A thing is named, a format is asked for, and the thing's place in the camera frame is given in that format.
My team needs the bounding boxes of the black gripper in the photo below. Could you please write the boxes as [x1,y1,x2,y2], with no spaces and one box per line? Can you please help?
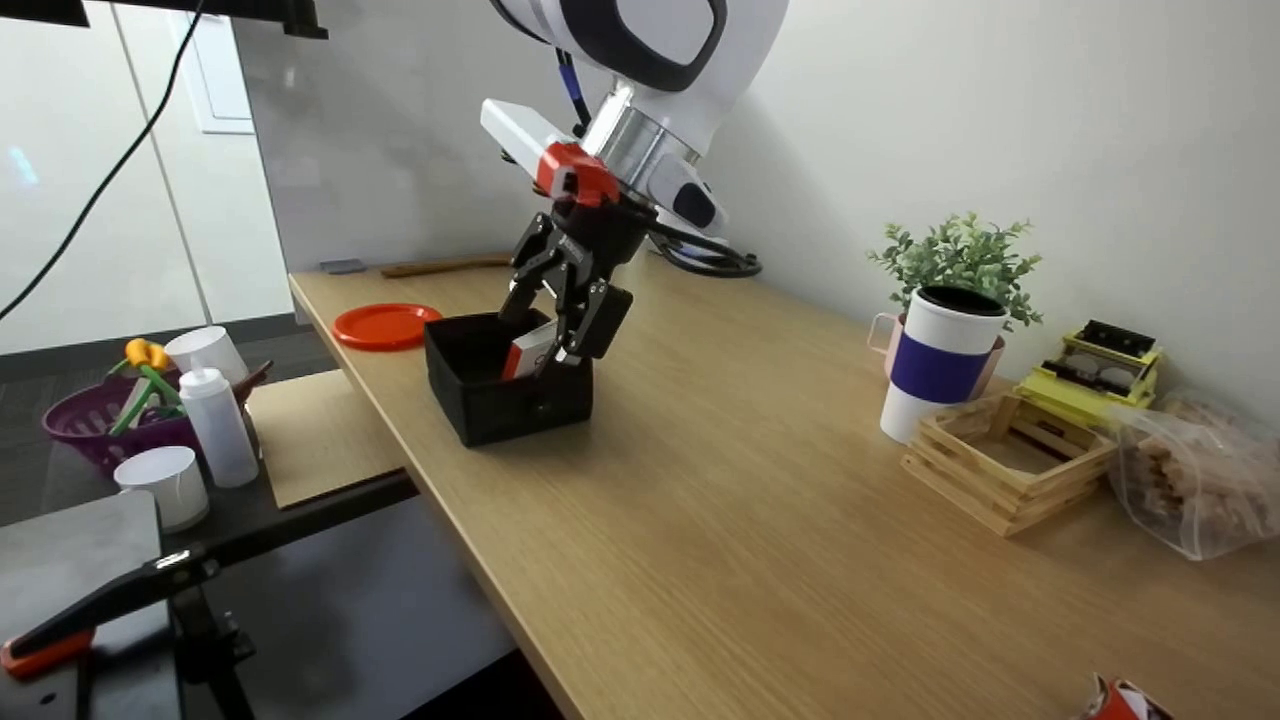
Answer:
[496,192,659,374]

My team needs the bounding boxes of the orange white snack packet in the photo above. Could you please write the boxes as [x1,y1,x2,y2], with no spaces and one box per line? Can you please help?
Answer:
[498,317,573,385]

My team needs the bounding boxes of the black fabric box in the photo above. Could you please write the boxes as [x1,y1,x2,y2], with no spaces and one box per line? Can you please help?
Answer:
[419,303,595,454]

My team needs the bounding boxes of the brown wooden stick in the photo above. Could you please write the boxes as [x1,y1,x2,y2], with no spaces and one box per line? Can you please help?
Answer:
[374,253,515,283]

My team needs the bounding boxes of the orange round plate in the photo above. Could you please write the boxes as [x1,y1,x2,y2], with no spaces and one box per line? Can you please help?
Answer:
[328,302,445,356]

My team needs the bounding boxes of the wooden board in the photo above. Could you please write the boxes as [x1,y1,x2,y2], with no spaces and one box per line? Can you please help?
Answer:
[239,364,411,513]

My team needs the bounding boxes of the white tilted cup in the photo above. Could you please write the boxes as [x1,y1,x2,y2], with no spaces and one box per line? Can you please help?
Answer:
[163,323,256,392]

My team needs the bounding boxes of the white plastic bottle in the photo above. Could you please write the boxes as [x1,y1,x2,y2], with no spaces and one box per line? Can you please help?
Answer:
[174,364,263,492]

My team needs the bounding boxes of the potted plant white pot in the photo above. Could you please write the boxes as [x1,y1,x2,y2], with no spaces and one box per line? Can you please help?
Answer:
[874,283,1011,449]

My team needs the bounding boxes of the green potted plant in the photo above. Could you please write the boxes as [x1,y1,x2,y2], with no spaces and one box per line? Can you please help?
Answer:
[873,213,1049,334]

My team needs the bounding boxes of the orange yellow toy flower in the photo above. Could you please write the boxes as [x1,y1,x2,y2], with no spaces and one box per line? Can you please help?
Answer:
[108,335,187,438]

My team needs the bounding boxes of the wooden slat crate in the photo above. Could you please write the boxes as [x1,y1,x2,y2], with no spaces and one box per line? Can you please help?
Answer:
[901,392,1119,540]

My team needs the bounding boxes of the white short cup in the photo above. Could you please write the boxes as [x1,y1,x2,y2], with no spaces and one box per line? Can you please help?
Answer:
[108,446,214,536]

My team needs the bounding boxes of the purple plastic basket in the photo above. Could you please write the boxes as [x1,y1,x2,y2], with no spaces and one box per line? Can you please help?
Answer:
[34,374,203,477]

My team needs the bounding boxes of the yellow black toy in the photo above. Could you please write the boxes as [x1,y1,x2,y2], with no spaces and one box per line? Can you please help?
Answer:
[1014,317,1162,438]

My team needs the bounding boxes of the grey flat sheet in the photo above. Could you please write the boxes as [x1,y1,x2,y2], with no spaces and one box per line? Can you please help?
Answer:
[0,489,167,652]

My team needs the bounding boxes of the clear plastic snack bag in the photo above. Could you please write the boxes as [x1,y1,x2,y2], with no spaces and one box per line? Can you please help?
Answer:
[1108,398,1280,564]

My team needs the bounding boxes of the red snack packet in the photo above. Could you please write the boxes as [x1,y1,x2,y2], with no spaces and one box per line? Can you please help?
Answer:
[1079,671,1174,720]

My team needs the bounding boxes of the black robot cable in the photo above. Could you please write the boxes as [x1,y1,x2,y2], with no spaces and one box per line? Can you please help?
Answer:
[648,216,765,283]

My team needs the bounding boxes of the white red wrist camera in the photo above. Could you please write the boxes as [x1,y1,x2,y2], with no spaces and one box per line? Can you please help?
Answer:
[474,96,629,216]

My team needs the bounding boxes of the black hanging cable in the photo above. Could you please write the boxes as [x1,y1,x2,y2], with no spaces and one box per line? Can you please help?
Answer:
[0,0,211,323]

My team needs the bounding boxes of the black clamp stand orange handle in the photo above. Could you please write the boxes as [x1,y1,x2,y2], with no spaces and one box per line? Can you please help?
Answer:
[0,470,423,720]

